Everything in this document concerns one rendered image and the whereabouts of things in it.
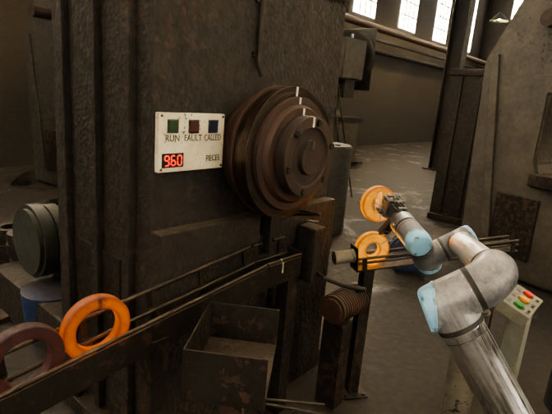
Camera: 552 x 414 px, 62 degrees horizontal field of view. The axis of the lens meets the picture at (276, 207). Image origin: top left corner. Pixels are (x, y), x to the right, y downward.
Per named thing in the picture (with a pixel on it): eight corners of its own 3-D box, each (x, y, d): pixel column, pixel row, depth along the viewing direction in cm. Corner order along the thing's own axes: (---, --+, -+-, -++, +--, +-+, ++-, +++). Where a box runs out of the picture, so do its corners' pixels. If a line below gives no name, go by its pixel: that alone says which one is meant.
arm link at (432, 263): (452, 267, 169) (441, 246, 163) (423, 280, 172) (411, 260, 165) (442, 250, 177) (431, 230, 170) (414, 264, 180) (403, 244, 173)
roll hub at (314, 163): (270, 199, 153) (277, 114, 147) (319, 190, 174) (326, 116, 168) (282, 202, 150) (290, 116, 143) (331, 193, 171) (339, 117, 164)
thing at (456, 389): (435, 413, 203) (456, 306, 190) (445, 401, 212) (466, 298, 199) (462, 427, 195) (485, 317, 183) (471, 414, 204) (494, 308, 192)
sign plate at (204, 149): (154, 172, 139) (154, 112, 134) (218, 166, 158) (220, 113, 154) (158, 173, 137) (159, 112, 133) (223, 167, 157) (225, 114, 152)
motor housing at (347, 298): (307, 402, 204) (319, 291, 191) (334, 381, 220) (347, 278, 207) (331, 416, 196) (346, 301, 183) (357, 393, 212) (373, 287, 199)
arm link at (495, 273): (517, 250, 106) (464, 218, 172) (466, 273, 109) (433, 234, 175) (542, 294, 106) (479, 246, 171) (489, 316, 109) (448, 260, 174)
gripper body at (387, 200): (399, 194, 183) (413, 209, 173) (393, 212, 188) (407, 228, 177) (382, 193, 181) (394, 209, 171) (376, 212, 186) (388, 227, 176)
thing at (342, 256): (331, 261, 197) (331, 249, 196) (351, 259, 199) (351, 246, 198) (336, 267, 192) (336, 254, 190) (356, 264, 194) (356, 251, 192)
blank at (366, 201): (358, 187, 191) (362, 188, 188) (393, 182, 195) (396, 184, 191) (360, 223, 195) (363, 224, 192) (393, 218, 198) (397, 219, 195)
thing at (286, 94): (227, 223, 155) (235, 80, 144) (310, 205, 190) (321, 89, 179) (241, 227, 151) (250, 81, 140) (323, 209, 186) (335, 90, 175)
